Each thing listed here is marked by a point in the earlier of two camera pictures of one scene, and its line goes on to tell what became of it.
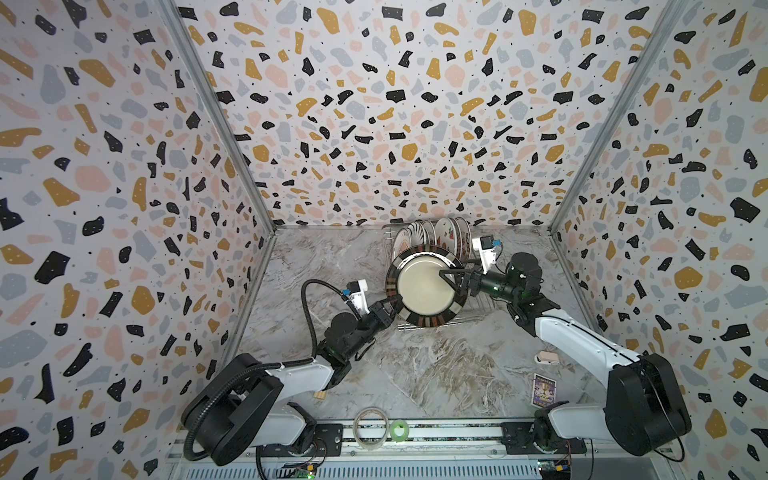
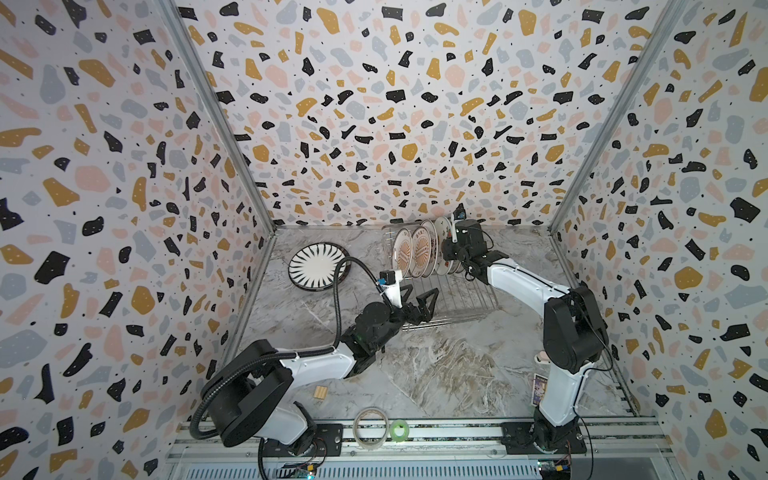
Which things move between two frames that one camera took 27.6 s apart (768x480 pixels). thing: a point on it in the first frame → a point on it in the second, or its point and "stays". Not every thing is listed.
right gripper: x=474 y=281 → x=455 y=240
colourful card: x=544 y=390 stays
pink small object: x=544 y=355 stays
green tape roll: x=399 y=430 stays
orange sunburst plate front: x=402 y=242 stays
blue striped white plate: x=417 y=233 → x=314 y=266
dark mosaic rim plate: x=428 y=299 → x=313 y=266
